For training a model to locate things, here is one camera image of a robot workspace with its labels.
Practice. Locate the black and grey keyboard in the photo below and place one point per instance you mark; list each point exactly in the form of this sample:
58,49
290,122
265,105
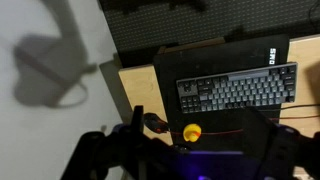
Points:
272,85

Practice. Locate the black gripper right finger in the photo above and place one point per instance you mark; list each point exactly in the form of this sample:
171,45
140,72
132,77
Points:
278,149

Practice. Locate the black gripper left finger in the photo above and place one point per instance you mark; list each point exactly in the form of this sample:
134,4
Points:
127,146

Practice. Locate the dark perforated panel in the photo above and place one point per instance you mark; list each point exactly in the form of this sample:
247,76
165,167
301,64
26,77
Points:
140,27

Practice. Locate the yellow rubber duck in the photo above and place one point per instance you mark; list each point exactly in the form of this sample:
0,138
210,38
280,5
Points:
192,133

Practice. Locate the black desk mat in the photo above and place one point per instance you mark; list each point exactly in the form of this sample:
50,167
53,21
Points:
221,130

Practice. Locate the black computer mouse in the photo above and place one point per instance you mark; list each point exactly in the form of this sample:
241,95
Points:
155,123

